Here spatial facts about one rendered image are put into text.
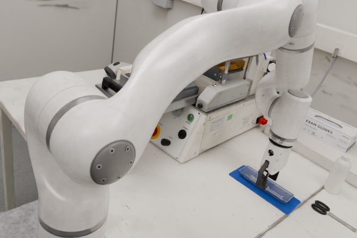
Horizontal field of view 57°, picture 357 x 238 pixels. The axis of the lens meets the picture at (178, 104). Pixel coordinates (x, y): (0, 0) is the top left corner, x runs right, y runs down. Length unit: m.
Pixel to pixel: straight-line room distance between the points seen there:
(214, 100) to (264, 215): 0.40
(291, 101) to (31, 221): 0.75
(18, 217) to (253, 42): 0.71
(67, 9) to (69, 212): 2.16
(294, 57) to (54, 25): 2.03
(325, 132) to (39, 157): 1.16
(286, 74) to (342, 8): 0.80
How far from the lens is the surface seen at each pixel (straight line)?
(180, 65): 0.54
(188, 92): 1.12
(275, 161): 1.06
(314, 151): 1.41
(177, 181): 1.09
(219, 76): 1.18
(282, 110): 1.00
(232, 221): 1.01
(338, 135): 1.48
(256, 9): 0.58
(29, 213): 0.97
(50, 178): 0.59
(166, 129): 1.21
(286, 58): 0.85
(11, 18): 2.51
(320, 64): 1.68
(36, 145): 0.59
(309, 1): 0.78
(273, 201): 1.14
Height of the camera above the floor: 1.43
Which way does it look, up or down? 26 degrees down
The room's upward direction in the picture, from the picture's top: 11 degrees clockwise
